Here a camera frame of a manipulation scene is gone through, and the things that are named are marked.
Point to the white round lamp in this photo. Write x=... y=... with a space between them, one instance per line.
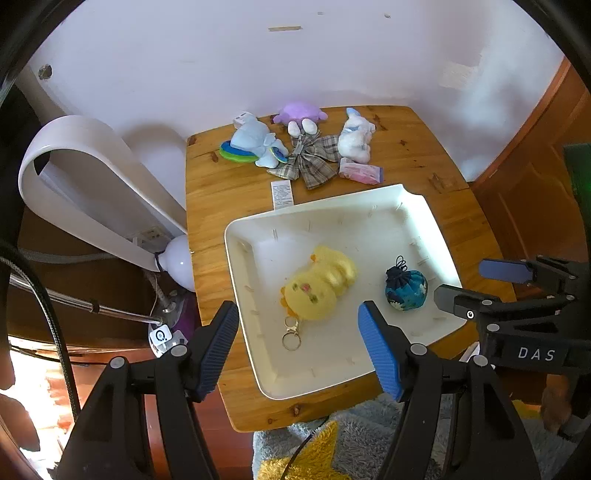
x=176 y=261

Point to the white dog plush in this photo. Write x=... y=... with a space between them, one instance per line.
x=354 y=140

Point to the yellow plush toy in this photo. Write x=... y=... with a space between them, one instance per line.
x=313 y=292

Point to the blue rainbow pony plush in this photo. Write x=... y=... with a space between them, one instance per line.
x=255 y=143

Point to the white plastic tray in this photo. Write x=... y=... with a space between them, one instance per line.
x=373 y=228

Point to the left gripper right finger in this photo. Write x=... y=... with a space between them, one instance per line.
x=412 y=376

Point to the pink tissue packet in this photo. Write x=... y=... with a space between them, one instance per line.
x=362 y=173

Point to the white printed carton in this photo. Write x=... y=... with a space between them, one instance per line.
x=281 y=194

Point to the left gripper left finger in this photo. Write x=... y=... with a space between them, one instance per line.
x=184 y=376

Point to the wooden door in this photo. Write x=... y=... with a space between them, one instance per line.
x=526 y=193

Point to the plaid fabric bow clip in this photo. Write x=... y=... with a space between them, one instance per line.
x=315 y=159

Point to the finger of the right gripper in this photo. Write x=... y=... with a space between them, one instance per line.
x=508 y=271
x=466 y=304

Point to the white curved fan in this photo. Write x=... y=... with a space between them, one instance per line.
x=81 y=177

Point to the purple plush toy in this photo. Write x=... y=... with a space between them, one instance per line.
x=300 y=118

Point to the small white box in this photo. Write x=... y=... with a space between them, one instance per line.
x=242 y=118

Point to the blue floral drawstring pouch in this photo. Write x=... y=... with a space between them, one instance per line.
x=405 y=289

